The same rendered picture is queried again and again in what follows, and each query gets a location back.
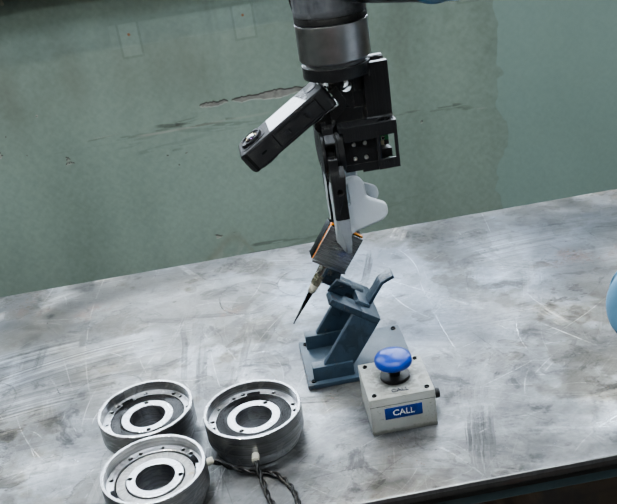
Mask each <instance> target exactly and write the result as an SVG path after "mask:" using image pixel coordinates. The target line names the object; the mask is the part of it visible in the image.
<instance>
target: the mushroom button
mask: <svg viewBox="0 0 617 504"><path fill-rule="evenodd" d="M374 363H375V366H376V368H377V369H379V370H380V371H383V372H387V373H389V375H390V376H392V377H397V376H399V375H400V372H401V371H403V370H405V369H407V368H408V367H409V366H410V365H411V364H412V355H411V354H410V352H409V351H408V350H407V349H405V348H403V347H398V346H392V347H387V348H384V349H382V350H380V351H379V352H377V354H376V356H375V358H374Z"/></svg>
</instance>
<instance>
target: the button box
mask: <svg viewBox="0 0 617 504"><path fill-rule="evenodd" d="M358 371H359V378H360V386H361V393H362V399H363V403H364V406H365V409H366V413H367V416H368V419H369V423H370V426H371V429H372V433H373V435H374V436H375V435H380V434H386V433H391V432H396V431H402V430H407V429H412V428H418V427H423V426H428V425H434V424H438V419H437V408H436V398H439V397H440V391H439V388H438V387H434V386H433V384H432V382H431V379H430V377H429V375H428V373H427V370H426V368H425V366H424V363H423V361H422V359H421V357H420V354H417V355H412V364H411V365H410V366H409V367H408V368H407V369H405V370H403V371H401V372H400V375H399V376H397V377H392V376H390V375H389V373H387V372H383V371H380V370H379V369H377V368H376V366H375V363H368V364H363V365H358Z"/></svg>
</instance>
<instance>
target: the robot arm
mask: <svg viewBox="0 0 617 504"><path fill-rule="evenodd" d="M290 1H291V7H292V14H293V21H294V28H295V35H296V42H297V49H298V56H299V61H300V62H301V63H302V72H303V78H304V80H306V81H308V82H310V83H308V84H307V85H306V86H305V87H304V88H303V89H302V90H300V91H299V92H298V93H297V94H296V95H295V96H294V97H292V98H291V99H290V100H289V101H288V102H287V103H286V104H284V105H283V106H282V107H281V108H280V109H279V110H278V111H276V112H275V113H274V114H273V115H272V116H271V117H270V118H268V119H267V120H266V121H265V122H264V123H263V124H262V125H260V126H259V127H258V128H256V129H254V130H253V131H251V132H250V133H249V134H248V135H247V136H246V137H245V138H243V140H242V141H241V143H240V144H239V152H240V156H241V159H242V160H243V161H244V162H245V164H246V165H247V166H248V167H249V168H250V169H251V170H252V171H254V172H259V171H260V170H261V169H262V168H264V167H266V166H267V165H268V164H270V163H271V162H272V161H273V160H274V159H275V158H277V156H278V155H279V154H280V153H281V152H282V151H283V150H284V149H285V148H287V147H288V146H289V145H290V144H291V143H292V142H294V141H295V140H296V139H297V138H298V137H299V136H300V135H302V134H303V133H304V132H305V131H306V130H307V129H309V128H310V127H311V126H312V125H313V130H314V139H315V145H316V151H317V156H318V160H319V163H320V166H321V169H322V175H323V181H324V187H325V193H326V198H327V204H328V209H329V214H330V219H332V220H334V225H335V232H336V240H337V242H338V243H339V245H340V246H341V247H342V248H343V249H344V251H345V252H346V253H347V254H351V253H352V234H353V233H355V232H356V231H359V230H361V229H363V228H365V227H367V226H370V225H372V224H374V223H376V222H379V221H381V220H383V219H384V218H385V217H386V215H387V213H388V208H387V204H386V203H385V202H384V201H382V200H379V199H377V197H378V194H379V193H378V188H377V187H376V186H375V185H374V184H370V183H366V182H363V181H362V179H361V178H360V177H358V176H357V171H360V170H363V172H367V171H373V170H378V169H380V170H381V169H387V168H392V167H398V166H401V164H400V154H399V144H398V133H397V123H396V119H395V117H394V116H393V113H392V104H391V94H390V84H389V74H388V64H387V59H386V58H383V55H382V54H381V53H380V52H378V53H373V54H369V53H370V52H371V45H370V36H369V27H368V17H367V8H366V3H406V2H422V3H426V4H439V3H443V2H445V1H457V0H290ZM346 80H347V82H346V84H344V81H346ZM321 83H324V84H325V85H324V86H323V85H322V84H321ZM326 88H327V89H328V91H327V90H326ZM331 94H332V96H331ZM392 133H394V142H395V152H396V156H393V154H392V147H391V146H390V145H389V137H388V134H392ZM388 156H393V157H388ZM606 312H607V317H608V320H609V322H610V325H611V327H612V328H613V329H614V330H615V332H616V333H617V272H616V273H615V274H614V275H613V277H612V279H611V282H610V286H609V290H608V292H607V296H606Z"/></svg>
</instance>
